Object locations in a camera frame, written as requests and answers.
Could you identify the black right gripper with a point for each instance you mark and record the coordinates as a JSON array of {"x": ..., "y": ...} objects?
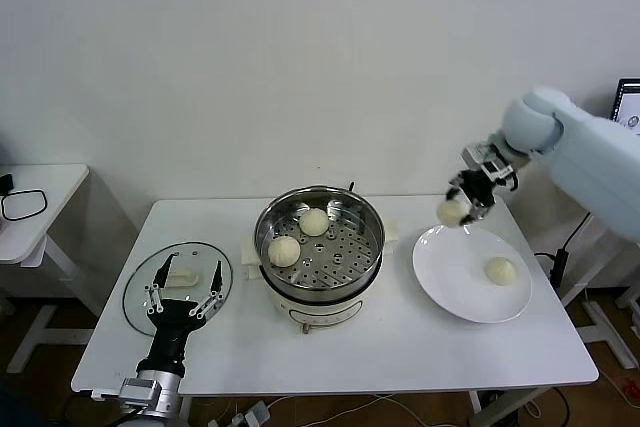
[{"x": 477, "y": 189}]

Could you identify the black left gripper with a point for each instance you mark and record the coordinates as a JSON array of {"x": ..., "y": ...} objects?
[{"x": 175, "y": 324}]

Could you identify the white steamed baozi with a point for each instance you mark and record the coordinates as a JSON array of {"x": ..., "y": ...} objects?
[
  {"x": 313, "y": 221},
  {"x": 501, "y": 269},
  {"x": 450, "y": 213},
  {"x": 284, "y": 250}
]

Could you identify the round glass pot lid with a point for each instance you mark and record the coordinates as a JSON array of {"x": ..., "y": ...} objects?
[{"x": 137, "y": 277}]

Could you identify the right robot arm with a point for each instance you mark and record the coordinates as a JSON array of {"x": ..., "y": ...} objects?
[{"x": 590, "y": 147}]

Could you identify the perforated steel steamer basket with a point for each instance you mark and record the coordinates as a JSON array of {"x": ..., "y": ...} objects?
[{"x": 345, "y": 257}]

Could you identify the white round plate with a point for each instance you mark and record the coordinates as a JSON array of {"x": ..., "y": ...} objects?
[{"x": 450, "y": 277}]

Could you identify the white electric cooker pot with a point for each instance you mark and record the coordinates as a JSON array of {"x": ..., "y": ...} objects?
[{"x": 320, "y": 313}]

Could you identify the white floor power strip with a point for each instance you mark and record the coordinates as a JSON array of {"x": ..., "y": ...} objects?
[{"x": 257, "y": 414}]

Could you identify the white side desk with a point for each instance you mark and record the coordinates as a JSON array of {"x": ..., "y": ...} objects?
[
  {"x": 55, "y": 187},
  {"x": 605, "y": 329}
]

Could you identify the open grey laptop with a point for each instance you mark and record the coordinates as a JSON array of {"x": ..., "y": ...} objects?
[{"x": 631, "y": 102}]

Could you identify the small black adapter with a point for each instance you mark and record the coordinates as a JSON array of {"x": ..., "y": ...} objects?
[{"x": 6, "y": 183}]

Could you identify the small red floor object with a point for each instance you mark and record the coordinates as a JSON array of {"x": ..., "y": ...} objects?
[{"x": 631, "y": 388}]

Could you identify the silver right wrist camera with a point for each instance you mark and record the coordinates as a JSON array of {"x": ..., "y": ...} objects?
[{"x": 487, "y": 162}]

